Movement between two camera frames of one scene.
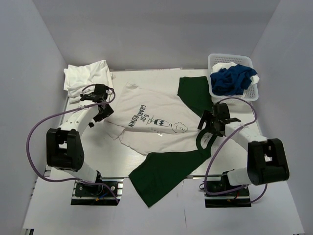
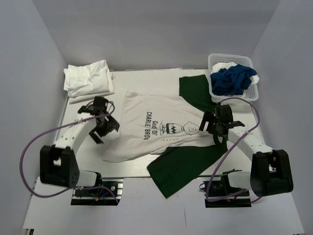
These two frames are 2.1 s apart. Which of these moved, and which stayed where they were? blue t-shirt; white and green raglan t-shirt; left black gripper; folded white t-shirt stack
Moved: left black gripper; white and green raglan t-shirt
Stayed: blue t-shirt; folded white t-shirt stack
